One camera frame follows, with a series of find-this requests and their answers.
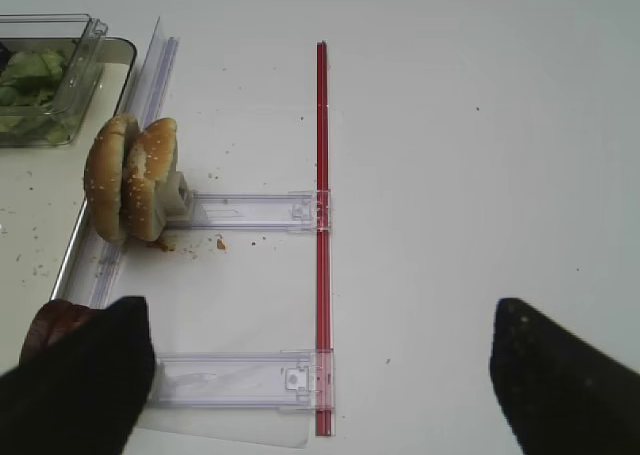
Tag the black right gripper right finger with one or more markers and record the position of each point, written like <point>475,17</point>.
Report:
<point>559,394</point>

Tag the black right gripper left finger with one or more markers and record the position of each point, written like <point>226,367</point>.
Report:
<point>84,393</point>

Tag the green lettuce leaves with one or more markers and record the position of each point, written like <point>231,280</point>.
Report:
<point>30,80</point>

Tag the metal serving tray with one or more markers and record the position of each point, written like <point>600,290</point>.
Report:
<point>42,189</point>

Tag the clear pusher track lower right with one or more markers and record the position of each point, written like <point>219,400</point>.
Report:
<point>301,380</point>

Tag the clear pusher track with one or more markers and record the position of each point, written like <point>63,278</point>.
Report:
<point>298,211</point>
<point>301,380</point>

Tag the white pusher block upper right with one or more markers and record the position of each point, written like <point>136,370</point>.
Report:
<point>174,198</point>

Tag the left sesame bun half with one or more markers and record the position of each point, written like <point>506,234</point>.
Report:
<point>103,175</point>

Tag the sesame bun half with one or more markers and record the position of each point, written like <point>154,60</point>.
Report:
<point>153,156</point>
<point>103,175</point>

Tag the right sesame bun half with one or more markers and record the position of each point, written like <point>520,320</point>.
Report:
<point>153,156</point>

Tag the clear pusher track upper right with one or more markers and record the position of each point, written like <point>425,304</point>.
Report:
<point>298,211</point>

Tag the clear plastic salad container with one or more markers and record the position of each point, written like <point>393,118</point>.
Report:
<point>80,37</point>

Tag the clear divider strip right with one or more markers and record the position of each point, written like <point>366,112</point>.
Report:
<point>91,262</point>

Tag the red plastic rail right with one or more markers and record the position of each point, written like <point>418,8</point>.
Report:
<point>324,415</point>

